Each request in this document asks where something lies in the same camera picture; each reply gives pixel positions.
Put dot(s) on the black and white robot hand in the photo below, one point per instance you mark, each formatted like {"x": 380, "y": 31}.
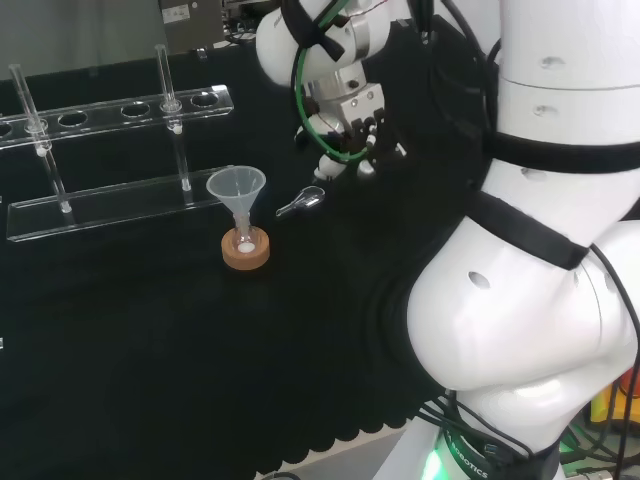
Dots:
{"x": 357, "y": 107}

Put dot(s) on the translucent plastic funnel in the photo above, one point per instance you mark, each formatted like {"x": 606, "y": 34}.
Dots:
{"x": 236, "y": 186}

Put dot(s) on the clear acrylic funnel stand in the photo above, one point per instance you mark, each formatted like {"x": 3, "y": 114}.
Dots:
{"x": 115, "y": 205}

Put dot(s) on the small round-bottom glass flask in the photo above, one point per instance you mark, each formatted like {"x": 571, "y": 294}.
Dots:
{"x": 243, "y": 240}

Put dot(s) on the grey metal box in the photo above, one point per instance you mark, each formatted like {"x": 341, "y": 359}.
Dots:
{"x": 190, "y": 25}

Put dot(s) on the black table cloth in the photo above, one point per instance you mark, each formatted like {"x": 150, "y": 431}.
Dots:
{"x": 150, "y": 350}

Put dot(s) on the yellow stop button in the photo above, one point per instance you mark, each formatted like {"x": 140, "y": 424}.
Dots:
{"x": 607, "y": 405}

